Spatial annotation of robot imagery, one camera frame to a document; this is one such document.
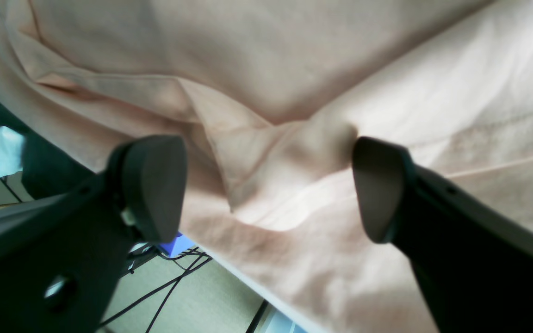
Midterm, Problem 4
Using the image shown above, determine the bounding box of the peach t-shirt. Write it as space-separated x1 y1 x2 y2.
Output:
0 0 533 333

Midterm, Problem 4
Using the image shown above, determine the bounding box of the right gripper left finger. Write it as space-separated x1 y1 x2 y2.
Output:
0 136 187 333

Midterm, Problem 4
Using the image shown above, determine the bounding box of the black floor cable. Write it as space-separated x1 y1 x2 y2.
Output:
95 247 214 333

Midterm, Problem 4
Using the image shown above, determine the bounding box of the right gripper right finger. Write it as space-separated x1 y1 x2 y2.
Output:
353 137 533 333

